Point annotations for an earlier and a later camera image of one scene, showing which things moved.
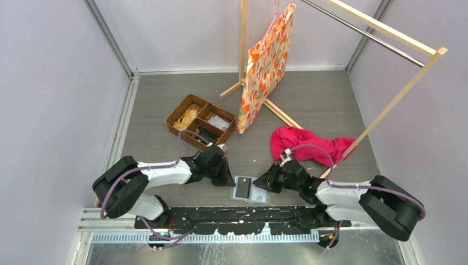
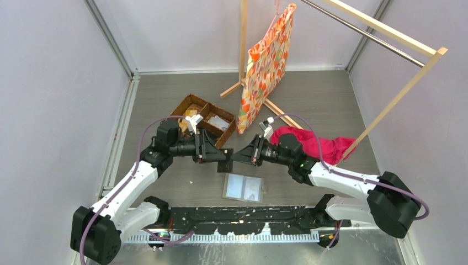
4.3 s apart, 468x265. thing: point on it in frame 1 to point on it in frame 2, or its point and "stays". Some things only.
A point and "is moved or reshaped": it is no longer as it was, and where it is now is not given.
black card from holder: (243, 187) is moved or reshaped
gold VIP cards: (190, 116) stays
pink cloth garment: (303, 144) stays
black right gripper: (267, 180) to (253, 153)
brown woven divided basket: (214, 123) stays
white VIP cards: (219, 122) stays
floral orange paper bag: (265, 69) stays
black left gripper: (225, 179) to (205, 150)
